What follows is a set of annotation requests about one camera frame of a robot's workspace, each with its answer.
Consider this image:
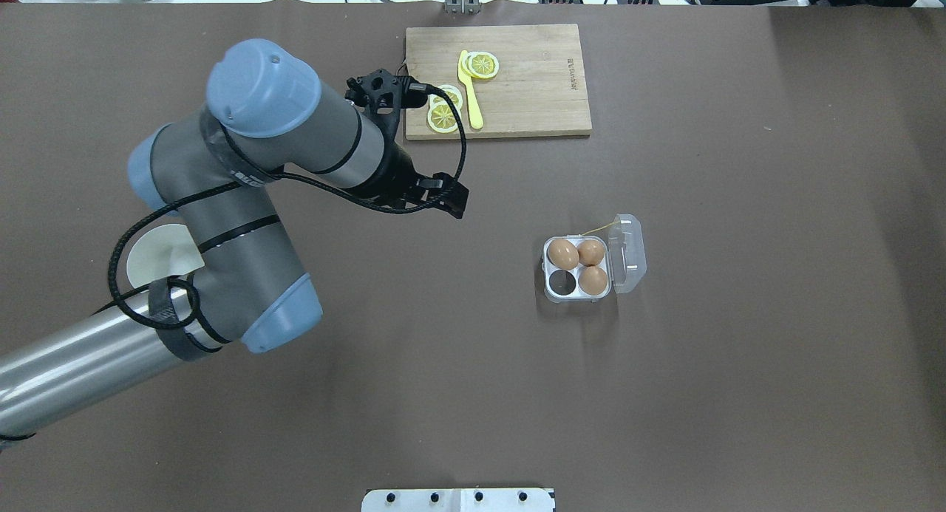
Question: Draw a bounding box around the brown egg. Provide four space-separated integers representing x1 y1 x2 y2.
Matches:
578 265 610 296
546 237 580 270
576 239 606 267

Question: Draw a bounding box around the clear plastic egg box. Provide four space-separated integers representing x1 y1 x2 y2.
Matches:
540 214 647 304

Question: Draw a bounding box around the yellow plastic knife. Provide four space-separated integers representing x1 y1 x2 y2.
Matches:
457 50 484 129

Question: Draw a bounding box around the wooden cutting board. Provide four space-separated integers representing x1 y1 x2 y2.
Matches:
405 24 593 139

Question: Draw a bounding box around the white bowl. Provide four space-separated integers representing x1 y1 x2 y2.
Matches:
126 223 204 287

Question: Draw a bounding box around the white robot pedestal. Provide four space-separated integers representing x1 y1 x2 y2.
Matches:
361 486 557 511

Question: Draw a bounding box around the lemon slice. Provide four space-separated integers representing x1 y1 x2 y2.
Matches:
429 84 463 111
463 51 500 80
426 99 463 134

